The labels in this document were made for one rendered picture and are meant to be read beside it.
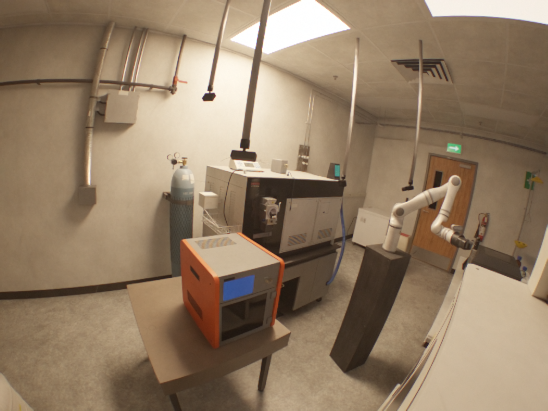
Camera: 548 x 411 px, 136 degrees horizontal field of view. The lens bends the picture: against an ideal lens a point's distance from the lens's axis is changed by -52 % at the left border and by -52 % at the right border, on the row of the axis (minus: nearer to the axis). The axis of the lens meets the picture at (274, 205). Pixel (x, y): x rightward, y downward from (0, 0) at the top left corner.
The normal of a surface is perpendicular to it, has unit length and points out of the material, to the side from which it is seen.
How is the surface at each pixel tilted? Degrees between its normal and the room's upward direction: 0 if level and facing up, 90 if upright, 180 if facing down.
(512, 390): 0
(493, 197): 90
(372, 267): 90
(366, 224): 90
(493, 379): 0
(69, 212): 90
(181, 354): 0
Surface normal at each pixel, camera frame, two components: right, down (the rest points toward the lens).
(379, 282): -0.92, -0.03
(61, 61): 0.63, 0.25
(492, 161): -0.76, 0.04
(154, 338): 0.13, -0.97
